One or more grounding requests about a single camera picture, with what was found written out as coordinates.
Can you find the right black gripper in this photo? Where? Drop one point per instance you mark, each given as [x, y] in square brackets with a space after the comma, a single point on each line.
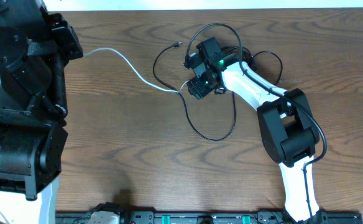
[196, 90]

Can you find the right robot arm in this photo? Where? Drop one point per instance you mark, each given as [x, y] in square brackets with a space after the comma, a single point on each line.
[285, 121]

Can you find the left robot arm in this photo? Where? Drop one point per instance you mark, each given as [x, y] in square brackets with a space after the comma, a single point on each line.
[35, 48]

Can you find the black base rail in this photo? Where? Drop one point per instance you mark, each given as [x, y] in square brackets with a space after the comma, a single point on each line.
[233, 218]

